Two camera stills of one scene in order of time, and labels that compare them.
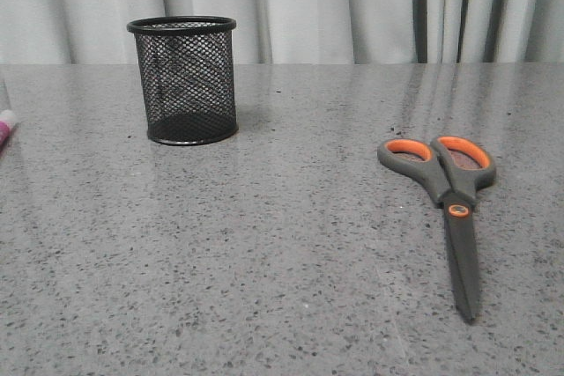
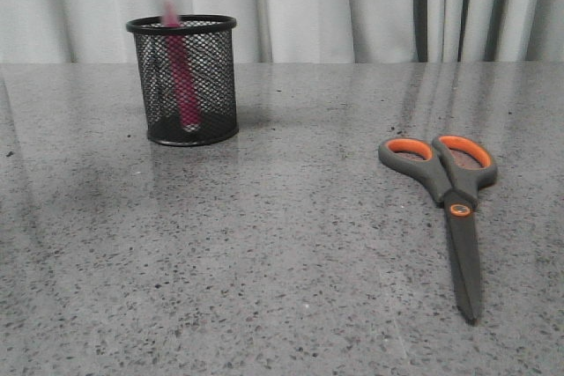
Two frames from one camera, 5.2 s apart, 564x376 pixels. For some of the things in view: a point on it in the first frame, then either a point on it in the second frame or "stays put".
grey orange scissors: [456, 170] stays put
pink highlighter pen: [6, 120] → [184, 66]
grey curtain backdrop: [288, 8] stays put
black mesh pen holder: [187, 74] stays put
